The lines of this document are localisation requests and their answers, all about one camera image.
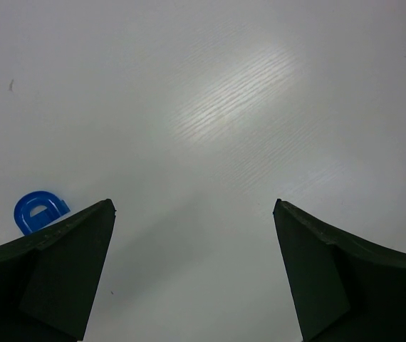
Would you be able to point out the blue arch lego piece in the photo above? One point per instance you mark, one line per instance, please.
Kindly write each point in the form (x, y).
(37, 210)

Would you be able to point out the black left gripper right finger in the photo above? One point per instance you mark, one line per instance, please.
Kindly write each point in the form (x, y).
(344, 288)

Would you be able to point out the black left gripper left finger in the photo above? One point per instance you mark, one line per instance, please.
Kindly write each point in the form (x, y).
(48, 279)

